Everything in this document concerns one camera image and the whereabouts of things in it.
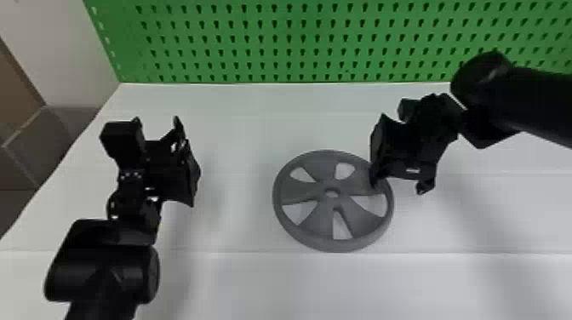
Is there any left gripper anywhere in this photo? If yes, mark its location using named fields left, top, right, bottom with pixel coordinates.
left=143, top=115, right=203, bottom=209

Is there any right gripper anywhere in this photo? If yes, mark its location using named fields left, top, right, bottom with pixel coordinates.
left=369, top=121, right=449, bottom=196

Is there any grey wheel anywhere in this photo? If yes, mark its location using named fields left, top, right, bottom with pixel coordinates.
left=272, top=149, right=395, bottom=254

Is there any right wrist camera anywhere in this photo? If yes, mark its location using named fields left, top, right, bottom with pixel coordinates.
left=369, top=113, right=405, bottom=176

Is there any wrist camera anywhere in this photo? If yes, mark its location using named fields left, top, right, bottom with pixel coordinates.
left=99, top=117, right=148, bottom=173
left=369, top=113, right=405, bottom=176

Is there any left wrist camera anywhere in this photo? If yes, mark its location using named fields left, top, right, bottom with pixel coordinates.
left=99, top=117, right=148, bottom=173

